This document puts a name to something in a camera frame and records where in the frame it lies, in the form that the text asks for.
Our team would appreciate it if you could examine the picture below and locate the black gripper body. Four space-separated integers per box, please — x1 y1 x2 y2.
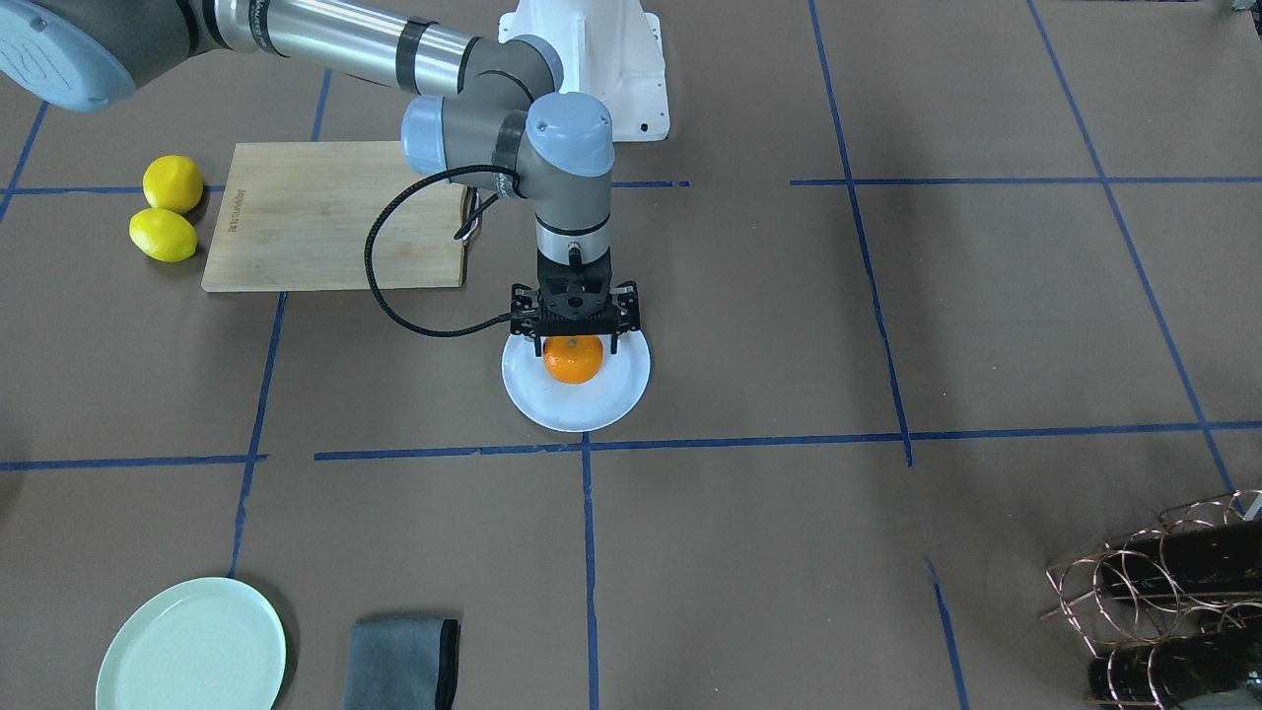
535 251 615 337

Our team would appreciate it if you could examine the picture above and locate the orange fruit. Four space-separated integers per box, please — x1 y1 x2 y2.
541 335 604 386

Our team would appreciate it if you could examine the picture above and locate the light blue plate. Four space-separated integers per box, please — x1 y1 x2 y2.
501 330 651 433

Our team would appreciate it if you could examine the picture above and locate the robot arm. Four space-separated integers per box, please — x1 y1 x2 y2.
3 1 641 356

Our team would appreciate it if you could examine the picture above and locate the light green plate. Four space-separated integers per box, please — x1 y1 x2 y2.
95 578 288 709

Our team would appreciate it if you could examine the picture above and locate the bamboo cutting board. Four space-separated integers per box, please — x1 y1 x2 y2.
202 141 464 293

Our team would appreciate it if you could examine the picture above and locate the lower yellow lemon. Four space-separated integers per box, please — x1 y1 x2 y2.
129 207 198 262

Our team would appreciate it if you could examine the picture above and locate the yellow lemon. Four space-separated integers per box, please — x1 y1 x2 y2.
129 207 198 262
141 156 204 214

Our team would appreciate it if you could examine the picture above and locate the upper yellow lemon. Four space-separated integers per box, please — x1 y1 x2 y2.
141 156 204 214

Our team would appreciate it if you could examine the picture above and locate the grey folded cloth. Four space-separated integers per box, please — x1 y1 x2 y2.
342 615 461 709

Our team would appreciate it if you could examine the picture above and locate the dark green wine bottle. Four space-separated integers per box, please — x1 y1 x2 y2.
1099 520 1261 604

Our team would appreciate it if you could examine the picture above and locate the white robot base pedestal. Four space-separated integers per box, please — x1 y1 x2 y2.
498 1 671 143

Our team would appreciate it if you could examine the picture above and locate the copper wire bottle rack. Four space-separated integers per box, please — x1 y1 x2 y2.
1045 491 1261 709

